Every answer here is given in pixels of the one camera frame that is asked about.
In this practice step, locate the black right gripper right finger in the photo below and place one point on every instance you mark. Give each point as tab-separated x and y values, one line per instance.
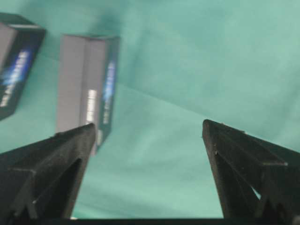
255	179

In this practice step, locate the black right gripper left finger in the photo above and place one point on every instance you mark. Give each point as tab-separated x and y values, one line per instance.
42	180

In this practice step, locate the black RealSense box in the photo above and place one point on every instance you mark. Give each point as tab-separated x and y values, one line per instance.
20	41
87	83

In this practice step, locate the green table cloth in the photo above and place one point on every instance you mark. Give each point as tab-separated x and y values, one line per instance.
235	62

